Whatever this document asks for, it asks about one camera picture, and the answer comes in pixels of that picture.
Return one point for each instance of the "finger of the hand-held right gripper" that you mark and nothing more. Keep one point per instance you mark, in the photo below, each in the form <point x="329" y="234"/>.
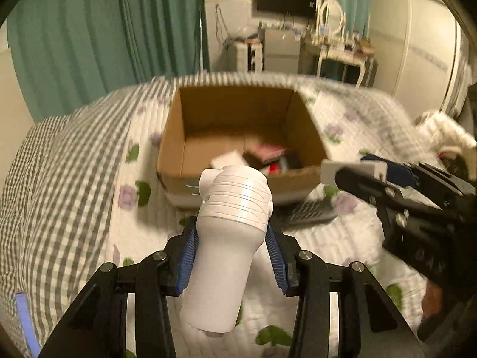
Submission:
<point x="400" y="173"/>
<point x="367" y="186"/>

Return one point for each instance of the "white plush cloth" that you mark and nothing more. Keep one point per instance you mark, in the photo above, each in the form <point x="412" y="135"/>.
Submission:
<point x="449" y="134"/>

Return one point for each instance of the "white wardrobe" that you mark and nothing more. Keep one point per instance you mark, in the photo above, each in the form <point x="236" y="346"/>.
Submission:
<point x="421" y="44"/>

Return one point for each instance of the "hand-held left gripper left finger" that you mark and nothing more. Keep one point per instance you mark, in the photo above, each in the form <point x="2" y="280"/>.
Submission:
<point x="187" y="264"/>

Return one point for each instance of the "dark small items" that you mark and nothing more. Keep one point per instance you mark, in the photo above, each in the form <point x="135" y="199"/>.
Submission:
<point x="283" y="165"/>

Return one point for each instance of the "pale blue strip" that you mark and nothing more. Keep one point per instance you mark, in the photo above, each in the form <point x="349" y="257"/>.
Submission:
<point x="27" y="320"/>

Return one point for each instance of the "white packet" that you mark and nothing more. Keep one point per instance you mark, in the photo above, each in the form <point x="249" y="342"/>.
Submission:
<point x="228" y="159"/>

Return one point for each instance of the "dark remote control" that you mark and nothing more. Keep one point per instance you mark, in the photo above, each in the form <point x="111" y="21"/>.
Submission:
<point x="307" y="212"/>

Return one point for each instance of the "grey gingham blanket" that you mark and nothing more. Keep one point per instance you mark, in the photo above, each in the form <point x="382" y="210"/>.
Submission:
<point x="63" y="194"/>

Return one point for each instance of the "floral quilted bedspread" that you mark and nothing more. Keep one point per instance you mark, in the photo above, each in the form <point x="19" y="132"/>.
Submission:
<point x="335" y="134"/>

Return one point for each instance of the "cardboard box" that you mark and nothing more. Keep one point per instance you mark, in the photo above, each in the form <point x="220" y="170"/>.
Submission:
<point x="208" y="126"/>

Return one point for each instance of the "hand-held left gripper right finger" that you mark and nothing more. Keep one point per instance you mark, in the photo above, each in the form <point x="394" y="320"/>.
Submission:
<point x="276" y="264"/>

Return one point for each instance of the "person's right hand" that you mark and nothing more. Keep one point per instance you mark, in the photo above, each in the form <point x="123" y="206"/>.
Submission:
<point x="434" y="300"/>

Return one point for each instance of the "white storage shelf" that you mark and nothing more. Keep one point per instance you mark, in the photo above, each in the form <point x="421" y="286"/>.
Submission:
<point x="248" y="56"/>

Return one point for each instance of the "small white box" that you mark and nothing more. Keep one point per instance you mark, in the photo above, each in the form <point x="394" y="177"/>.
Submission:
<point x="331" y="171"/>

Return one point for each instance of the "white vanity table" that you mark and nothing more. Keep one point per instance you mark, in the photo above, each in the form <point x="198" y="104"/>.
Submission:
<point x="337" y="57"/>

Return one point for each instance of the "white oval vanity mirror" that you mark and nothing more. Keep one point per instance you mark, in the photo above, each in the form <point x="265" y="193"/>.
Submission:
<point x="331" y="15"/>

